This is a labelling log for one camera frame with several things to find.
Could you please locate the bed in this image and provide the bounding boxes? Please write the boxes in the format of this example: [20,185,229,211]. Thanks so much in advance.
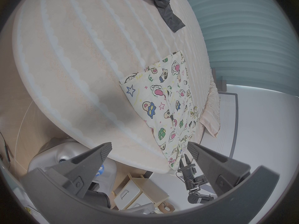
[0,0,239,174]

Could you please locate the black cable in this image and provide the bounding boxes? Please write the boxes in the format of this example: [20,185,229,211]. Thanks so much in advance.
[0,132,12,163]

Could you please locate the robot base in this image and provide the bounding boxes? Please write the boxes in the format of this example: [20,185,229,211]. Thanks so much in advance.
[28,138,117,207]

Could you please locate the small wooden cabinet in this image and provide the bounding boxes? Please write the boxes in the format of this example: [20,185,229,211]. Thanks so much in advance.
[112,173,170,210]

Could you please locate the blue-green curtain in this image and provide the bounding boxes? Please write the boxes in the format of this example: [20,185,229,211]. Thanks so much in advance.
[182,0,299,95]

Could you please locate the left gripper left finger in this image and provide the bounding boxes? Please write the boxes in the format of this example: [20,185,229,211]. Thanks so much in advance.
[61,142,113,199]

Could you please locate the white printed pyjama top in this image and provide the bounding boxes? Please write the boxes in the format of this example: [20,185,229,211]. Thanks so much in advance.
[119,51,199,170]

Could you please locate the pale pink striped pillow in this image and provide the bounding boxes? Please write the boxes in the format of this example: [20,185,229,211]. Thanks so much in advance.
[199,79,221,138]

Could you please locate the black garment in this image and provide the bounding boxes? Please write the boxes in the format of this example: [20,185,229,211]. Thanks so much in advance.
[88,0,186,33]

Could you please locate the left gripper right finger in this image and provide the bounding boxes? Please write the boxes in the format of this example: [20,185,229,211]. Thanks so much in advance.
[187,141,251,198]

